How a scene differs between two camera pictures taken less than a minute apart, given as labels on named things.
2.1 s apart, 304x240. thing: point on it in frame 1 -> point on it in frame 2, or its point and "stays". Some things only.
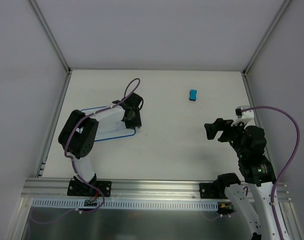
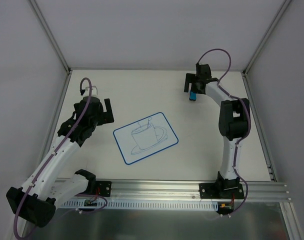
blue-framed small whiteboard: [110, 125] -> [144, 137]
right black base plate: [212, 190] stays
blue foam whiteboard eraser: [193, 93] stays
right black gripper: [222, 131] -> [189, 81]
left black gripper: [134, 121] -> [108, 111]
